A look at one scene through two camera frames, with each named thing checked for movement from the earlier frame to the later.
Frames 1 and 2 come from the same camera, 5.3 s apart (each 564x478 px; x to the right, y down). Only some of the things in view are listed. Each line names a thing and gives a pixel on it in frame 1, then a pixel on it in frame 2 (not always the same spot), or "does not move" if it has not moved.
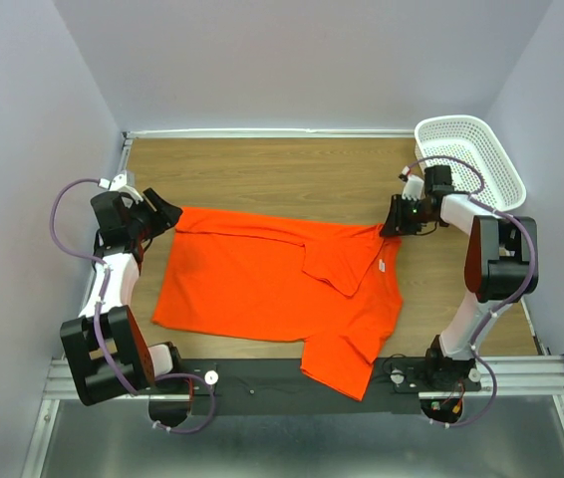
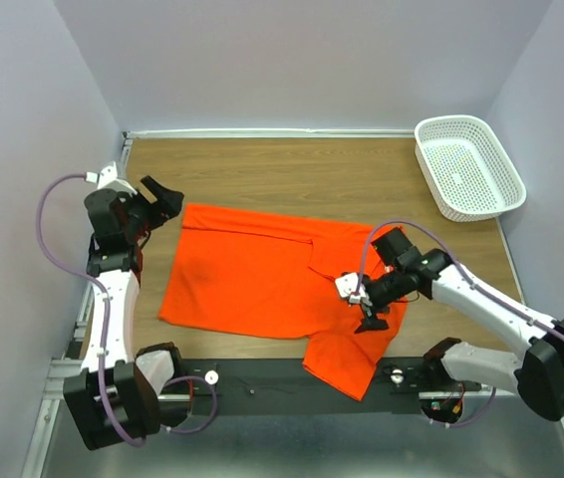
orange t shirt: [335, 289] does not move
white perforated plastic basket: [478, 168] does not move
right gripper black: [395, 224] -> [370, 321]
